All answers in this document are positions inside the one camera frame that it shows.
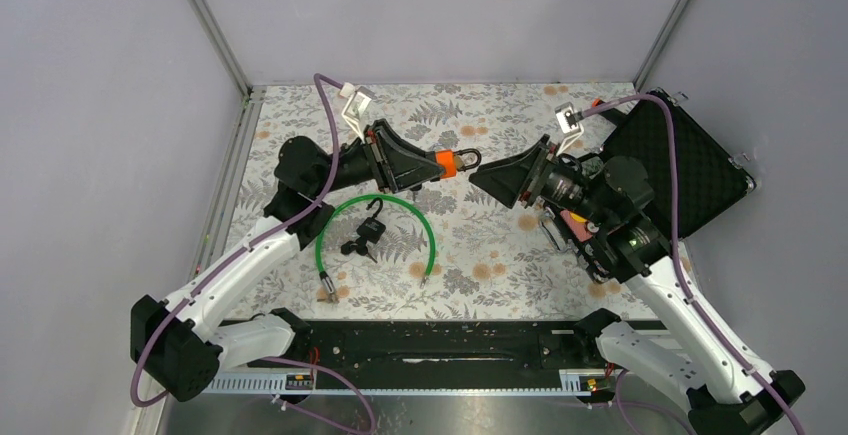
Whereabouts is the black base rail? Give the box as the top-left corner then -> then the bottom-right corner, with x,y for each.
211,317 -> 670,394

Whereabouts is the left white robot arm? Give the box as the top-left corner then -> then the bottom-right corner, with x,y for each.
130,119 -> 460,407

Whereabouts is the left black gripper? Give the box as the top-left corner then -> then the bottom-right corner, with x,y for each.
313,120 -> 448,197

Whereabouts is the orange black padlock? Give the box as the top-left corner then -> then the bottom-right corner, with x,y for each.
434,148 -> 482,179

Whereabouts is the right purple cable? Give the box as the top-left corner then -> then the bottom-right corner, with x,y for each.
582,92 -> 807,435

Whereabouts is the floral table mat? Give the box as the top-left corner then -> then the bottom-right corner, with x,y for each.
230,82 -> 652,320

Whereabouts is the black poker chip case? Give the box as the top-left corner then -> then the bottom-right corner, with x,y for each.
533,88 -> 757,285

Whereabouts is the black padlock with keys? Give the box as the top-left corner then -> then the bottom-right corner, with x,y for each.
340,198 -> 386,263

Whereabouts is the green cable lock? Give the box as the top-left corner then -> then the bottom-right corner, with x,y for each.
314,194 -> 438,305

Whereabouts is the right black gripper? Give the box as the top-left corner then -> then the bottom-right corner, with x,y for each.
469,134 -> 615,227

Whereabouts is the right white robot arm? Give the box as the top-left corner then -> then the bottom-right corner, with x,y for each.
470,139 -> 805,434

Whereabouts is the purple cable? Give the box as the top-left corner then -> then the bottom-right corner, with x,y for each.
129,73 -> 348,409
582,92 -> 807,435

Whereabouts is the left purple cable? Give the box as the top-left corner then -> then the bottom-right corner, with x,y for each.
129,73 -> 348,409

